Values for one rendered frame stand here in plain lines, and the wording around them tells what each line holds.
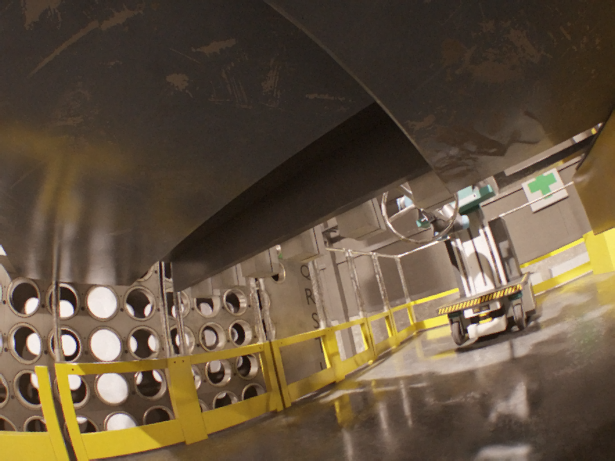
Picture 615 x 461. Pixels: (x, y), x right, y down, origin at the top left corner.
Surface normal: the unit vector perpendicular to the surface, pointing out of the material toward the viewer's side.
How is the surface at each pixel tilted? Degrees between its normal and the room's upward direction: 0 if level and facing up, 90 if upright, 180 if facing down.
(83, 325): 90
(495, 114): 180
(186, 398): 90
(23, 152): 180
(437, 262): 90
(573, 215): 90
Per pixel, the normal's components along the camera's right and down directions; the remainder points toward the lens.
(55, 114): 0.20, 0.92
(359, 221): -0.64, -0.13
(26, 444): 0.74, -0.36
